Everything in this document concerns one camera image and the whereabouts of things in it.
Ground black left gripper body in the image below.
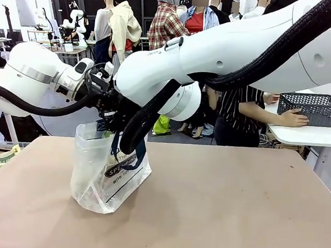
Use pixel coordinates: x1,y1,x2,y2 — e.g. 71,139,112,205
82,65,116,111

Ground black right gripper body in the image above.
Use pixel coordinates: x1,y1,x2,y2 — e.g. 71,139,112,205
105,90,142,131

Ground clear shopping bag navy handles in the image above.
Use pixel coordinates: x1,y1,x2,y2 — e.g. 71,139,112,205
67,117,157,219

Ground grey plastic basket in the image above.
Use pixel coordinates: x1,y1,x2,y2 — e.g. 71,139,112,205
275,89,331,130

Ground person's right forearm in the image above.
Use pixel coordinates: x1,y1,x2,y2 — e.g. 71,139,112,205
237,102,287,127

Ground black bag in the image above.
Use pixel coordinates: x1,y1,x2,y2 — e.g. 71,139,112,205
0,111,51,146

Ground green cream paper bag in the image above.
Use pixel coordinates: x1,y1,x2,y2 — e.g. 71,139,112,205
0,142,23,180

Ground person's left hand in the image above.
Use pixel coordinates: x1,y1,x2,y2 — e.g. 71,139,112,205
262,91,281,106

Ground person's right hand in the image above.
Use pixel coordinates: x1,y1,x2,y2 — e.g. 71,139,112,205
279,107,312,130

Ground background work desk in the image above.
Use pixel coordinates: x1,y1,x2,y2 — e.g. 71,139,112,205
25,28,90,68

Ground mannequin white shirt dark skirt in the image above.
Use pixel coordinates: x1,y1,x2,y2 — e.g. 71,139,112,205
90,0,117,67

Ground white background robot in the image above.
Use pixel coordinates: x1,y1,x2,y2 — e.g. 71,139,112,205
60,8,91,47

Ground mannequin black hat cream jacket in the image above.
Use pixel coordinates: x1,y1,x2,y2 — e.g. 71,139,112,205
97,0,147,69

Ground mannequin plaid shirt green pants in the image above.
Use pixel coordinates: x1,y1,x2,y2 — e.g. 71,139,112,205
137,0,196,138

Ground grey whiteboard panel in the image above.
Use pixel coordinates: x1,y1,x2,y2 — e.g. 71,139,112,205
12,0,40,29

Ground black tripod stand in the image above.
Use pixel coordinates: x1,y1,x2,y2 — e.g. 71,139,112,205
0,4,21,40

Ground person in striped shirt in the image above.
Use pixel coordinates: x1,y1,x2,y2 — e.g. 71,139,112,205
200,81,269,150

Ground mannequin red top blue shirt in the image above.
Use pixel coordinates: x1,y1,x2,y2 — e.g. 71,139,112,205
168,0,225,141

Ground mannequin in black jacket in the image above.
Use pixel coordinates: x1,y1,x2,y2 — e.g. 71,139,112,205
206,0,234,26

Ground mannequin in white clothes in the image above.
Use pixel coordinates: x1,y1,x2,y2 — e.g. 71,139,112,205
241,0,274,23

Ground white round-edged side table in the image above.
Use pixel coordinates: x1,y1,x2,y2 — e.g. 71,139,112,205
262,86,331,176

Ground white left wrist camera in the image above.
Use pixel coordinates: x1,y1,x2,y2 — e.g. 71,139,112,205
102,61,116,78

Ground black sleeved right arm cable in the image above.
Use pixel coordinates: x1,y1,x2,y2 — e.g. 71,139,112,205
118,0,331,175

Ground black sleeved arm cable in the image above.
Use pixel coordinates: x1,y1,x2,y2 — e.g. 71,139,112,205
118,0,331,175
0,79,100,122

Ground black sleeved left arm cable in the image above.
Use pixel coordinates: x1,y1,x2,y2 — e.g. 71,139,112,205
0,79,100,122

